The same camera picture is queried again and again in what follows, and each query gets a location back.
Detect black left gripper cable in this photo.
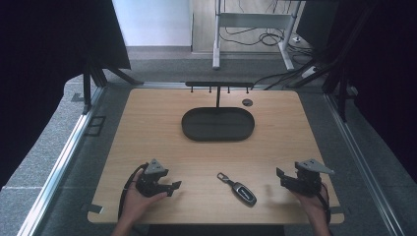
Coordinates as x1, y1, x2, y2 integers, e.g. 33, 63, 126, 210
117, 162, 149, 221

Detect black floor cables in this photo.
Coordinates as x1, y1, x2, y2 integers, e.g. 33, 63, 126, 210
218, 0, 318, 91

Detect black key rack with tray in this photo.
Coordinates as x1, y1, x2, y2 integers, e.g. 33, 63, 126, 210
180, 81, 256, 143

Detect black metal stand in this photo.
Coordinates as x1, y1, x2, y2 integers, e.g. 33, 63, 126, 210
288, 3, 377, 124
81, 53, 145, 116

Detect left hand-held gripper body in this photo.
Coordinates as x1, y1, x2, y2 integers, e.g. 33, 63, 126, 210
135, 158, 170, 199

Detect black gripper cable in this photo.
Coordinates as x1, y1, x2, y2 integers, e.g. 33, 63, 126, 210
117, 162, 149, 221
315, 182, 332, 225

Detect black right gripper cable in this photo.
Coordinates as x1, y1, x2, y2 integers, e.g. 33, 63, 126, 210
315, 182, 332, 225

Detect black car key with clip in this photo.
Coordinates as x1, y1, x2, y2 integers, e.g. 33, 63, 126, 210
216, 172, 258, 207

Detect person's left hand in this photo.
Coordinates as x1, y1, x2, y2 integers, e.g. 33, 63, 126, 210
122, 170, 169, 225

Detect person's right hand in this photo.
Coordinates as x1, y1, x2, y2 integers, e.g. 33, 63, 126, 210
290, 182, 329, 228

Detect white power strip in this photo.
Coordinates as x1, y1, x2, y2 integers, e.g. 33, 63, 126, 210
300, 66, 318, 79

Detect aluminium floor rail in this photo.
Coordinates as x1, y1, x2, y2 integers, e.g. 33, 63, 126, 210
323, 92, 407, 236
16, 86, 106, 236

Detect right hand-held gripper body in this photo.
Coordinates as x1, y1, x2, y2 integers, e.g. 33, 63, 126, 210
283, 158, 335, 199

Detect black curtain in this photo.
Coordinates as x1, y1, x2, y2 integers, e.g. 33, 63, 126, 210
296, 0, 417, 185
0, 0, 132, 191

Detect white metal desk frame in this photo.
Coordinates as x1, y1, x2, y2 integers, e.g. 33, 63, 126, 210
211, 0, 302, 72

